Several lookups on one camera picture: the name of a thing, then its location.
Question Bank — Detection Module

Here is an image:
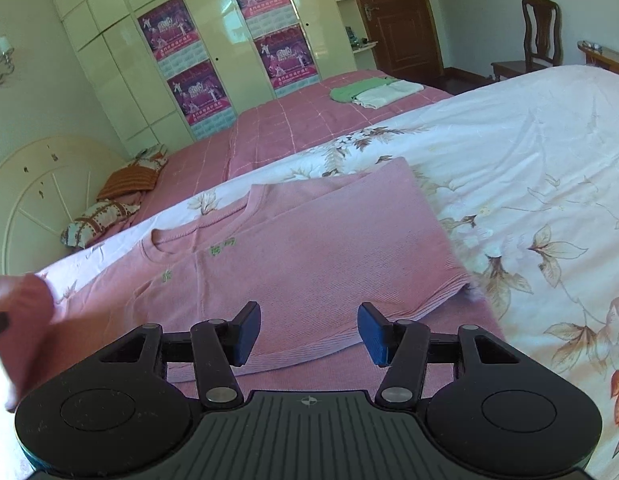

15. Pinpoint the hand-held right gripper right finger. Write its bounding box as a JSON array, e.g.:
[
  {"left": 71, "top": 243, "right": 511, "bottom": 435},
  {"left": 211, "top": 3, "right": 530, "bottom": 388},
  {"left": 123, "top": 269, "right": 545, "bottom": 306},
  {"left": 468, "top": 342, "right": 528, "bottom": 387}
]
[{"left": 357, "top": 302, "right": 521, "bottom": 410}]

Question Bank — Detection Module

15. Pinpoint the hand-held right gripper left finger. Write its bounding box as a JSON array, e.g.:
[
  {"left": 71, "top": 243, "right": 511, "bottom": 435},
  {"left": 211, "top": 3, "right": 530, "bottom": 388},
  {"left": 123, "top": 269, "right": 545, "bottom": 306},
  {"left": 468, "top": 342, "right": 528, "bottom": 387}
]
[{"left": 98, "top": 302, "right": 263, "bottom": 409}]

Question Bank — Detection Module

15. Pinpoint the pink knit sweater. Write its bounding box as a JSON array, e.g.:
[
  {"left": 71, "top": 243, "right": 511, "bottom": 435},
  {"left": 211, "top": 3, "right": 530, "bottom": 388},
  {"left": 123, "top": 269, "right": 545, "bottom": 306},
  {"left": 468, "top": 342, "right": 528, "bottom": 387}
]
[{"left": 0, "top": 156, "right": 508, "bottom": 413}]

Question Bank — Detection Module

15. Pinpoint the cream round headboard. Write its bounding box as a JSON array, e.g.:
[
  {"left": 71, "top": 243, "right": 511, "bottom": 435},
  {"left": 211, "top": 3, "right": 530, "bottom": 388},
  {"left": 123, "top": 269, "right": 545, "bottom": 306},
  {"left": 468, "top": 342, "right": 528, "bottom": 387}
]
[{"left": 0, "top": 134, "right": 128, "bottom": 264}]

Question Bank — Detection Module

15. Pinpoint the brown patterned pillow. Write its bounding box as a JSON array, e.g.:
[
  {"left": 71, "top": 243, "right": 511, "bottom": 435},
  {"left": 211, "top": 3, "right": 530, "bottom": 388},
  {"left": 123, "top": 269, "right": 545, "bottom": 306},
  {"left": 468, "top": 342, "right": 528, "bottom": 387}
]
[{"left": 61, "top": 198, "right": 141, "bottom": 249}]

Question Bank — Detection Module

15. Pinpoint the orange striped pillow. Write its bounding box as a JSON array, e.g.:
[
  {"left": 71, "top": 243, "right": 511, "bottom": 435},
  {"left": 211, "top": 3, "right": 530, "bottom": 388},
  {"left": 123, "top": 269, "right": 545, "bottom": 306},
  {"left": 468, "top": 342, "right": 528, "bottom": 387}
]
[{"left": 96, "top": 149, "right": 169, "bottom": 201}]

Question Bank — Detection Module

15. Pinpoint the pink checked bedsheet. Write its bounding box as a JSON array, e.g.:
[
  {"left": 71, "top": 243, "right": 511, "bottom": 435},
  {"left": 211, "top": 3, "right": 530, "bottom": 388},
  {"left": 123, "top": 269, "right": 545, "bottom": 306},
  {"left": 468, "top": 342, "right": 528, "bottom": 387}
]
[{"left": 102, "top": 71, "right": 455, "bottom": 227}]

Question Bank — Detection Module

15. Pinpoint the white floral quilt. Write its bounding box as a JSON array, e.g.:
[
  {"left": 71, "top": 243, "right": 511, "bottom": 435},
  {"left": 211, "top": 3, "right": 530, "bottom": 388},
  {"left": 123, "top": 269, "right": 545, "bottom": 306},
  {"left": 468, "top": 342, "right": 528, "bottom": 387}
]
[{"left": 33, "top": 64, "right": 619, "bottom": 480}]

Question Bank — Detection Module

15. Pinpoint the folded white cloth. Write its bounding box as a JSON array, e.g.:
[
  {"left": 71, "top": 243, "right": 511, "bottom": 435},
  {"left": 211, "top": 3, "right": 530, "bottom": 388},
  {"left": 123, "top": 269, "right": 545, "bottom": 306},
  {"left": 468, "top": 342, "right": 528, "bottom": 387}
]
[{"left": 352, "top": 81, "right": 425, "bottom": 110}]

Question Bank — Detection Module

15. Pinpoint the folded green cloth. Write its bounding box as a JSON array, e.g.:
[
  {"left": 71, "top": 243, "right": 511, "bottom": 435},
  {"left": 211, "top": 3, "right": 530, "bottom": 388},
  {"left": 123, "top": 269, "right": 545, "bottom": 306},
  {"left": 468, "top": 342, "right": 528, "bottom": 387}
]
[{"left": 330, "top": 77, "right": 401, "bottom": 104}]

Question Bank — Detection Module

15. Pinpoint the cream wardrobe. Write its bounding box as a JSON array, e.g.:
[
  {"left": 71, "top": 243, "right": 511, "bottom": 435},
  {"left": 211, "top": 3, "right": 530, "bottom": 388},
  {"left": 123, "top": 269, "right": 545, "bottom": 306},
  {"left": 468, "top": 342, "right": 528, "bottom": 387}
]
[{"left": 41, "top": 0, "right": 376, "bottom": 155}]

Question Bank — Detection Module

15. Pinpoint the brown wooden door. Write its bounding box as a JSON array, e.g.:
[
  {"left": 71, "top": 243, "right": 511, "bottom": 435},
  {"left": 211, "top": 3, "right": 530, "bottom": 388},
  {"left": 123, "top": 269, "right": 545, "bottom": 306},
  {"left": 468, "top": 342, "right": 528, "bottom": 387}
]
[{"left": 341, "top": 0, "right": 445, "bottom": 84}]

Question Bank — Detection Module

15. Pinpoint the cream corner shelf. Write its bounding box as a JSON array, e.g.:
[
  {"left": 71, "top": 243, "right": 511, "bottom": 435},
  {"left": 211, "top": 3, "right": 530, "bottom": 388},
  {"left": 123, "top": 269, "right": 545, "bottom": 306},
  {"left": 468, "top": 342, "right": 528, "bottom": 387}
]
[{"left": 333, "top": 0, "right": 379, "bottom": 54}]

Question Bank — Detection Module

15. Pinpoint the dark wooden chair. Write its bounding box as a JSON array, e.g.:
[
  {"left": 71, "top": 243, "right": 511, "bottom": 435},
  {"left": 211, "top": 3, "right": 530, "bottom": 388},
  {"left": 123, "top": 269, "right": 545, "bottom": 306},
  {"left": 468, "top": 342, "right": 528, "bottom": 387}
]
[{"left": 490, "top": 0, "right": 563, "bottom": 84}]

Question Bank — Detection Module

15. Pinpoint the wall lamp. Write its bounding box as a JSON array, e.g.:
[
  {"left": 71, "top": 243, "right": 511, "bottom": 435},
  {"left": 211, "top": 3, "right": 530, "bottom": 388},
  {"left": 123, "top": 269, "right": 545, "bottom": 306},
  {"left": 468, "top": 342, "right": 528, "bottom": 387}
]
[{"left": 0, "top": 35, "right": 16, "bottom": 89}]

